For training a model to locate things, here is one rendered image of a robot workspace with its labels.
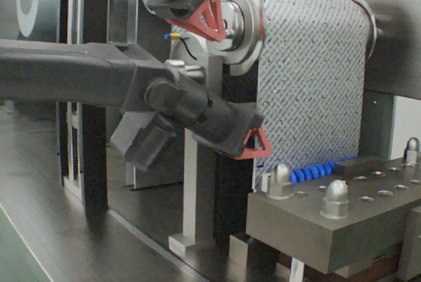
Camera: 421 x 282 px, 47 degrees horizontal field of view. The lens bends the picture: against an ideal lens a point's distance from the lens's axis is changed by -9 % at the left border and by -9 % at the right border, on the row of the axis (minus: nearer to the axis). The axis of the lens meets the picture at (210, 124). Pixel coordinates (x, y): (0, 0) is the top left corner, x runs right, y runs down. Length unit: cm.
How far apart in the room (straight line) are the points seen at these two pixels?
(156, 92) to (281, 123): 26
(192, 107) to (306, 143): 24
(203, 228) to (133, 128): 27
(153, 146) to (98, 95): 13
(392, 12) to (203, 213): 50
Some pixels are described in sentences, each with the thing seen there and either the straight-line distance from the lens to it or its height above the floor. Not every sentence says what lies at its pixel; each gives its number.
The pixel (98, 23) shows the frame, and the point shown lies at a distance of 97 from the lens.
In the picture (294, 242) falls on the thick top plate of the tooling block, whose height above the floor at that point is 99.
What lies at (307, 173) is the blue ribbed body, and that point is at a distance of 80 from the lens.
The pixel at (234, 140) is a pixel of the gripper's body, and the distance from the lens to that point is 68.
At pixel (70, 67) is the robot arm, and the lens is 54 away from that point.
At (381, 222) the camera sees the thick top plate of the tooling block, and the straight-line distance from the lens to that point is 69.
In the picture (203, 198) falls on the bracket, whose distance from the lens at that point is 83.
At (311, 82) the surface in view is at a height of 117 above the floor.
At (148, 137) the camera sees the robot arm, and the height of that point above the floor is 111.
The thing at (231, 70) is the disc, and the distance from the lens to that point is 79.
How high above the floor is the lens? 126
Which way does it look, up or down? 12 degrees down
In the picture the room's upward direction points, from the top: 2 degrees clockwise
